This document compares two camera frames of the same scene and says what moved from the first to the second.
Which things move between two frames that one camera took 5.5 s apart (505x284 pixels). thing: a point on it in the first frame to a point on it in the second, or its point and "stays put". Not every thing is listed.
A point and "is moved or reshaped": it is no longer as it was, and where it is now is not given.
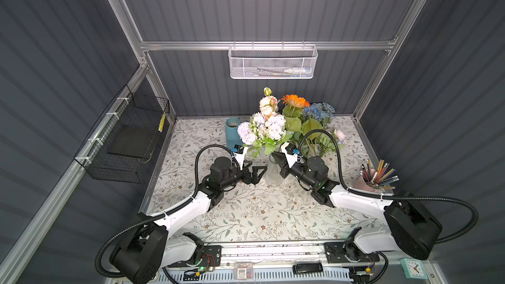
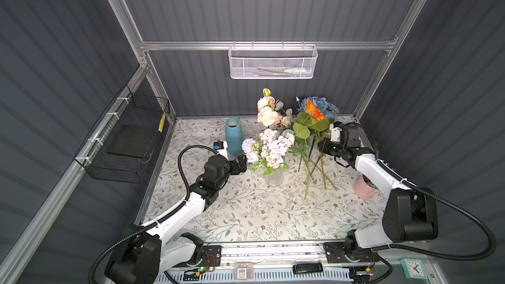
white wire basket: x=272 y=62 stays put
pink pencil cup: x=359 y=183 stays put
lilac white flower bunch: x=262 y=133 is moved or reshaped
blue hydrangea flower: x=319 y=110 is moved or reshaped
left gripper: x=254 y=178 to x=240 y=164
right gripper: x=283 y=164 to x=324 y=144
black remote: x=308 y=267 stays put
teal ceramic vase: x=232 y=136 stays put
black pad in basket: x=133 y=140 stays put
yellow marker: x=162 y=123 stays put
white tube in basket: x=296 y=71 stays put
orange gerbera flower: x=293 y=105 to x=313 y=120
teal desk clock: x=413 y=269 stays put
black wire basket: x=118 y=142 stays put
